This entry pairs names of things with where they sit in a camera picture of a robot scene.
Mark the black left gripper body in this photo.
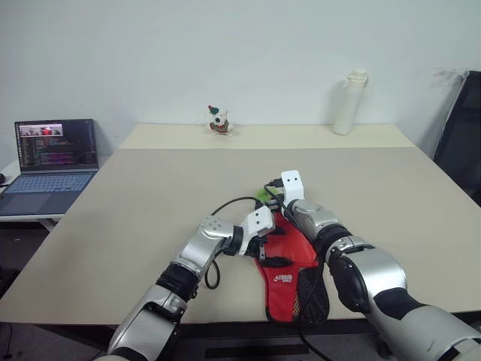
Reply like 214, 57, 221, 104
249, 233, 272, 265

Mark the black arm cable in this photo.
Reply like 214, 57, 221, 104
204, 196, 264, 291
295, 315, 334, 361

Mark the open blue laptop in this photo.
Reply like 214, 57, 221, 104
0, 119, 101, 217

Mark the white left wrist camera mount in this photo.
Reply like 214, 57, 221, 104
240, 206, 276, 257

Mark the black office chair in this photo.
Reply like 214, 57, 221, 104
432, 70, 481, 208

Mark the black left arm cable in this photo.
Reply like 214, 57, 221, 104
204, 196, 264, 291

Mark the green plush keychain charm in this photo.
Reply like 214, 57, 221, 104
253, 187, 277, 202

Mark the white plush toy figure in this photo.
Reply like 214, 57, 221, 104
206, 105, 234, 137

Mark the red and black paddle case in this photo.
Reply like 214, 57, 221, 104
252, 208, 331, 325

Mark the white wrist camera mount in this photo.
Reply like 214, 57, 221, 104
280, 169, 306, 207
240, 206, 276, 257

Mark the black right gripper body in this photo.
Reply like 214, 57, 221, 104
262, 179, 287, 211

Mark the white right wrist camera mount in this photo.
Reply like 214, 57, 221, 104
280, 169, 306, 207

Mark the white insulated bottle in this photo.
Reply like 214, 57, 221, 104
332, 68, 370, 135

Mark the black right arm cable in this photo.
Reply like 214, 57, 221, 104
295, 315, 334, 361

